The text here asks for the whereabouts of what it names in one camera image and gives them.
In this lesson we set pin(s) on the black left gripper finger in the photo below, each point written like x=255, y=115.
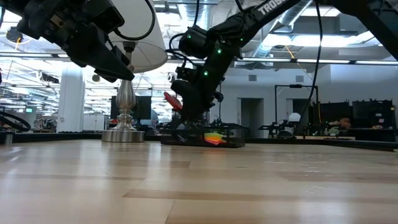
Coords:
x=99, y=56
x=121, y=54

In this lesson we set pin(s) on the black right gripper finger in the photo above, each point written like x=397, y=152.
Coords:
x=189, y=102
x=208, y=104

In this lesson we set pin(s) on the background black robot arm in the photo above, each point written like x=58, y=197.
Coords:
x=273, y=127

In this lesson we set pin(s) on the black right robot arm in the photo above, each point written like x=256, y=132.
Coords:
x=264, y=9

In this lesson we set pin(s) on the black mesh desk organizer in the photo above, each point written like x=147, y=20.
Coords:
x=236, y=137

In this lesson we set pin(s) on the black round ceiling fixture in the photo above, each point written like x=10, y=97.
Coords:
x=96, y=78

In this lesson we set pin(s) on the white shade silver table lamp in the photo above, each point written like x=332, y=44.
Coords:
x=124, y=99

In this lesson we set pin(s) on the white square pillar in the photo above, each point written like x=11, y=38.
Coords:
x=71, y=105

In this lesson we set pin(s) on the white low cabinet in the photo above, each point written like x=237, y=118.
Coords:
x=93, y=123

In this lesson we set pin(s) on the long ceiling light strip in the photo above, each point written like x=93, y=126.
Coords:
x=280, y=59

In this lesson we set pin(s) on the white round object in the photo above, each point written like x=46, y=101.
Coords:
x=294, y=117

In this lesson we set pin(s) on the background wooden table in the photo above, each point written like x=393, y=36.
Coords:
x=326, y=137

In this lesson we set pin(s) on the small background plant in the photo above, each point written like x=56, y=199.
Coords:
x=333, y=131

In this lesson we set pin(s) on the person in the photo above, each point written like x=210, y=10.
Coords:
x=343, y=122

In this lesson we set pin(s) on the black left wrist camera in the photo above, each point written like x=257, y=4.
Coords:
x=105, y=17

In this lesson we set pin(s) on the grey wall vent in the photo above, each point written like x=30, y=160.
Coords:
x=252, y=78

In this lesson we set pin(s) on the black pipe stand frame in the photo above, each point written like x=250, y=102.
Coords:
x=295, y=86

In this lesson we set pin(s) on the silver metal post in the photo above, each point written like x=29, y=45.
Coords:
x=8, y=139

